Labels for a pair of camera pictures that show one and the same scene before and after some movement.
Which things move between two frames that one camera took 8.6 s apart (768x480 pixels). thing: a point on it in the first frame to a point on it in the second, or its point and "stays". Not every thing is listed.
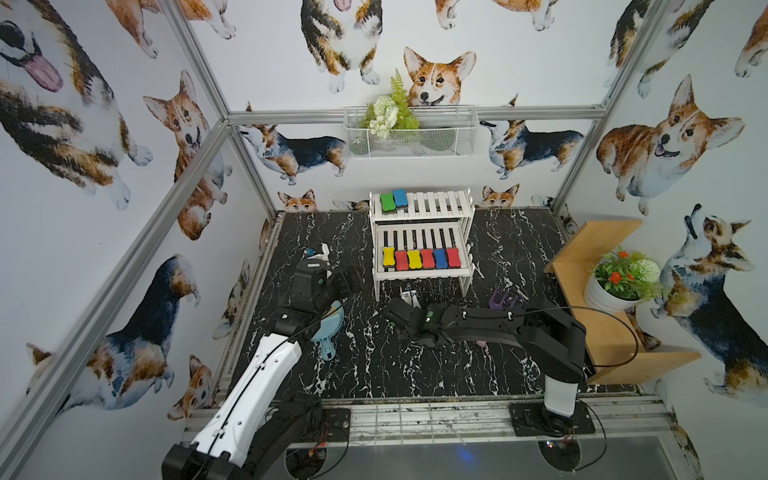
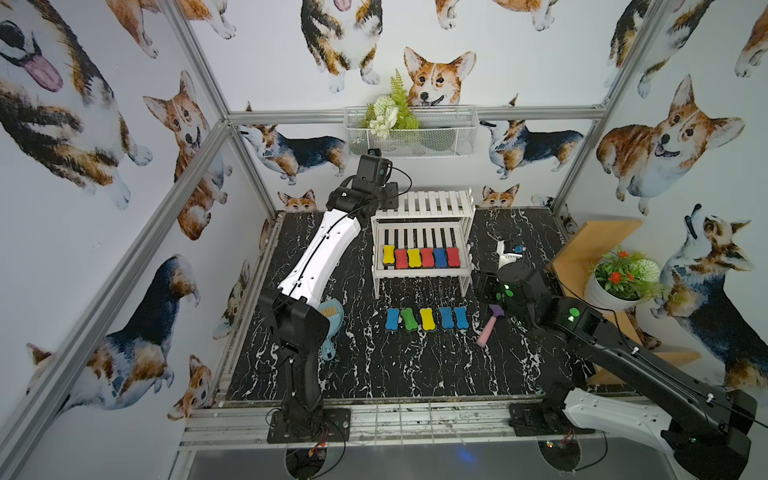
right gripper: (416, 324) to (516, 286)
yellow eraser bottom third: (414, 258) stays
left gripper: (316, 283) to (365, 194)
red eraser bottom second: (401, 260) stays
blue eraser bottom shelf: (440, 257) stays
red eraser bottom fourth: (428, 258) stays
